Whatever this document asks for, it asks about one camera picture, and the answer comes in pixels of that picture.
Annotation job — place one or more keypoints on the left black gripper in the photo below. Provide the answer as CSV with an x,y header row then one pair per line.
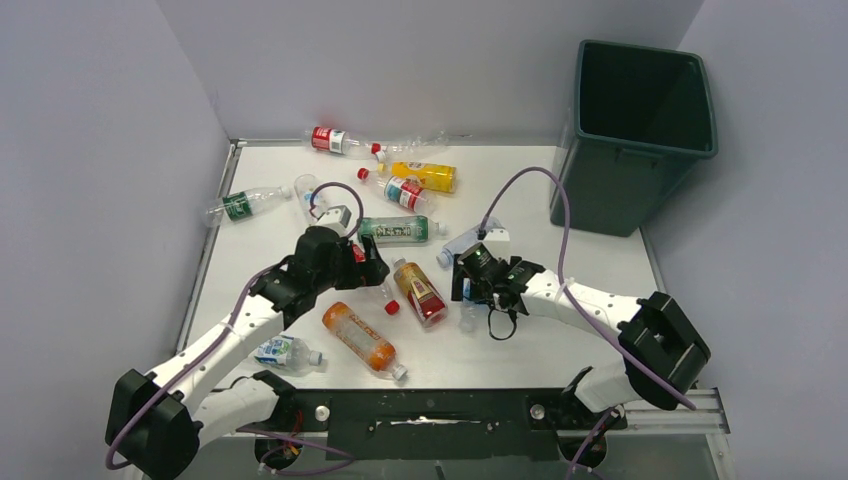
x,y
370,273

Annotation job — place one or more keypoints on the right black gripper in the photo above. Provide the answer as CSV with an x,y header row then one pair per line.
x,y
460,274

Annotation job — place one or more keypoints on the blue label clear bottle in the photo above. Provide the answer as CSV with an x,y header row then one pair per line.
x,y
468,311

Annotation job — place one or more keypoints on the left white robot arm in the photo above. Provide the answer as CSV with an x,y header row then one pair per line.
x,y
159,420

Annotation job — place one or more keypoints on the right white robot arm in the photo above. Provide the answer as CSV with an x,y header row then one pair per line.
x,y
661,352

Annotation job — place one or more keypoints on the dark green plastic bin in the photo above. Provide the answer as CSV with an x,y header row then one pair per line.
x,y
641,119

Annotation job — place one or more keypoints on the purple label clear bottle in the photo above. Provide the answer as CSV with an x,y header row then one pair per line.
x,y
456,246

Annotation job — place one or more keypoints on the red Nongfu label bottle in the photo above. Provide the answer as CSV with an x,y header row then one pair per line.
x,y
381,294

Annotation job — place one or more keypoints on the gold red energy drink bottle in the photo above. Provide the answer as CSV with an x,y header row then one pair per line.
x,y
420,293

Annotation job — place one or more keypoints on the green tea bottle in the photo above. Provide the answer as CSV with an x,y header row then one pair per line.
x,y
401,230

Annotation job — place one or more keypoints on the orange tea bottle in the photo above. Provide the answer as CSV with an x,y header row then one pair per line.
x,y
377,353

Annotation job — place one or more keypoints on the red blue label bottle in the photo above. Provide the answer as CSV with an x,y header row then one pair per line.
x,y
403,192

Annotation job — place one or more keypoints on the yellow juice bottle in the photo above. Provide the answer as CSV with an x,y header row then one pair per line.
x,y
434,177

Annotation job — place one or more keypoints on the slim white label bottle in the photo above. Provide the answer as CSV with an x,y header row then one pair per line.
x,y
313,205

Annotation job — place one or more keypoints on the blue white label bottle front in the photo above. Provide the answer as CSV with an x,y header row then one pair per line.
x,y
288,353

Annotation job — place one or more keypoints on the clear crushed bottle at back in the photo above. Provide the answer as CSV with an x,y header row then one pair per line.
x,y
412,149

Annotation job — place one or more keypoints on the red label bottle at back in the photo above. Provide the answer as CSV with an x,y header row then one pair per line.
x,y
340,143

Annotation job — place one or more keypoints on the green label bottle far left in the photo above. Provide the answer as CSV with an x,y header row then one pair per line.
x,y
243,205

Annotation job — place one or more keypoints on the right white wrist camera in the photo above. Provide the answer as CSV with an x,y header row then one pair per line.
x,y
498,243

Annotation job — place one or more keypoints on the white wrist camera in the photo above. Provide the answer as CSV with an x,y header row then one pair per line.
x,y
498,243
337,218

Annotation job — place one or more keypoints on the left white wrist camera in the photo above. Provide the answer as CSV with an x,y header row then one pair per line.
x,y
337,218

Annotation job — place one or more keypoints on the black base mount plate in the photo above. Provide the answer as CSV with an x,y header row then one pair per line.
x,y
540,424

